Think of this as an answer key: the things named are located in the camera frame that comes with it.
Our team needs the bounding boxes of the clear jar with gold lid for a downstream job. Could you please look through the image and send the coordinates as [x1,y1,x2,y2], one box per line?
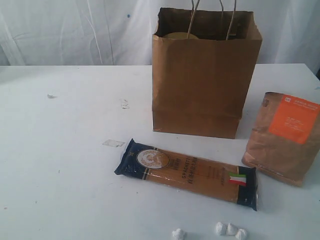
[163,32,198,40]

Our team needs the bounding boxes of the spaghetti packet dark blue ends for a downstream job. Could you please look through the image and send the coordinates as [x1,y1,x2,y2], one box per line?
[114,139,258,211]

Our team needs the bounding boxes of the kraft pouch with orange label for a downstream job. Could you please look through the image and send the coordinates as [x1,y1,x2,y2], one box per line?
[242,92,320,187]

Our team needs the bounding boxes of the large brown paper shopping bag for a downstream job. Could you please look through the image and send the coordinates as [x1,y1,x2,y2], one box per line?
[152,7,262,139]

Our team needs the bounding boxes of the clear tape piece on table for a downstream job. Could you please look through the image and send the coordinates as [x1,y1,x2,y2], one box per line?
[102,139,125,148]

